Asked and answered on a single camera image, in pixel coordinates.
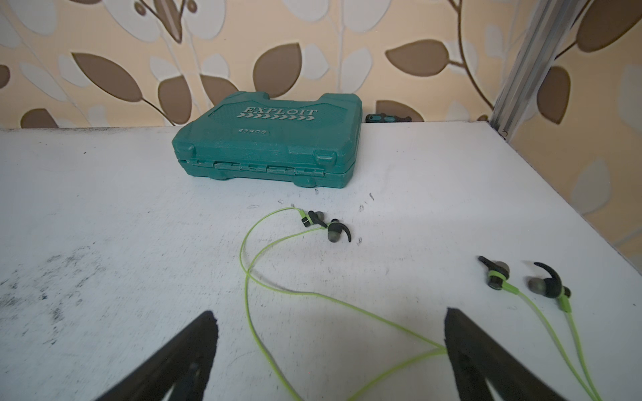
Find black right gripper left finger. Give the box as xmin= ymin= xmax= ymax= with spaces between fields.
xmin=99 ymin=311 xmax=218 ymax=400

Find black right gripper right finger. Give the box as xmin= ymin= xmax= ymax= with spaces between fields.
xmin=445 ymin=308 xmax=563 ymax=400

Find green wired earphones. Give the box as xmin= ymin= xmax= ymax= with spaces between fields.
xmin=477 ymin=255 xmax=604 ymax=401
xmin=238 ymin=207 xmax=447 ymax=400

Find green plastic tool case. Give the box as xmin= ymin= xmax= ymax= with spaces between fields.
xmin=172 ymin=92 xmax=363 ymax=189

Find green black screwdriver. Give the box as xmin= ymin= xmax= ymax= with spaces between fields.
xmin=365 ymin=113 xmax=412 ymax=124

